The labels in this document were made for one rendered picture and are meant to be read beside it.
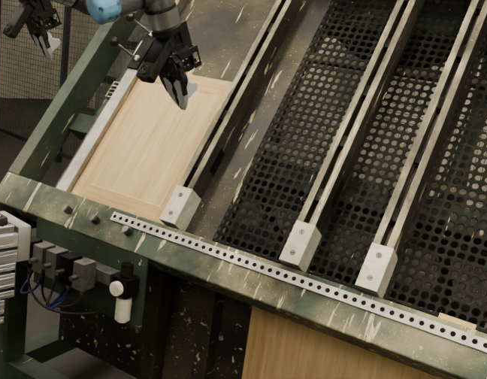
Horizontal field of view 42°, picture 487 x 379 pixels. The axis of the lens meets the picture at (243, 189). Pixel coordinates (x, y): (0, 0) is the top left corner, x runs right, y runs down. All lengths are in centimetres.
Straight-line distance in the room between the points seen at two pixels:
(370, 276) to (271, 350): 56
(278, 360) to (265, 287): 40
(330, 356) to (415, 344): 44
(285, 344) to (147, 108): 96
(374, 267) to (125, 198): 89
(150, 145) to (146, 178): 13
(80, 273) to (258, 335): 60
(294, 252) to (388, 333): 33
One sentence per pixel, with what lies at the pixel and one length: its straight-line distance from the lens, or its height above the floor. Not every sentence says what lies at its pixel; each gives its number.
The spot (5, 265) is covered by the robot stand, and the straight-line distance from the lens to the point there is 163.
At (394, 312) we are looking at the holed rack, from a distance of 165.
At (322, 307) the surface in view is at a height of 85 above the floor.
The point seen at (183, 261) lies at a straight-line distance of 190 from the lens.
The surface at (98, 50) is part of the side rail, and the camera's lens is 262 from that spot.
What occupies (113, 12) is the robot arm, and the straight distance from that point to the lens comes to 144.
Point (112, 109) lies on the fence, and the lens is 238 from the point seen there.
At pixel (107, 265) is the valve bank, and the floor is 74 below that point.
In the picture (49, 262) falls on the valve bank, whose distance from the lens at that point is 213.
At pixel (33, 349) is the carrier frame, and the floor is 18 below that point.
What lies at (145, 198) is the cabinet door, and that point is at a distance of 211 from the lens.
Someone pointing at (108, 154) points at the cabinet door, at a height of 104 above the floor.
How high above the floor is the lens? 151
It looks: 14 degrees down
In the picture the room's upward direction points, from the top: 8 degrees clockwise
